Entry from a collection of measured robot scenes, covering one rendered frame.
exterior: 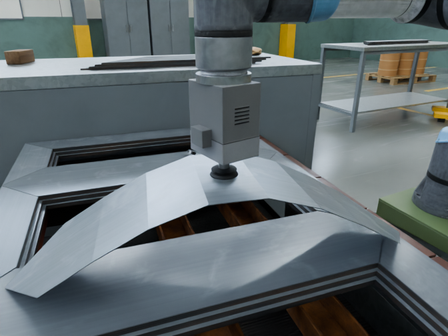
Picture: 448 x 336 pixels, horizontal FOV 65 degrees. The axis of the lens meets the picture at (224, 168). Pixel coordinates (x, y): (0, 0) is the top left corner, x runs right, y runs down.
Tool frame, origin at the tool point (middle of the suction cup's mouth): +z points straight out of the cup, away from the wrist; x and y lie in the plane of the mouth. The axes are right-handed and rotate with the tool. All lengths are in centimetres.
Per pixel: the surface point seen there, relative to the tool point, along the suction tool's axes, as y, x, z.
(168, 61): -85, 34, -8
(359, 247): 11.5, 20.9, 14.3
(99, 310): -0.5, -20.8, 14.0
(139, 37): -809, 325, 14
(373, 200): -82, 192, 99
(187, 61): -83, 41, -8
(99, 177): -44.7, -7.1, 14.0
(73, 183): -45.2, -13.2, 13.9
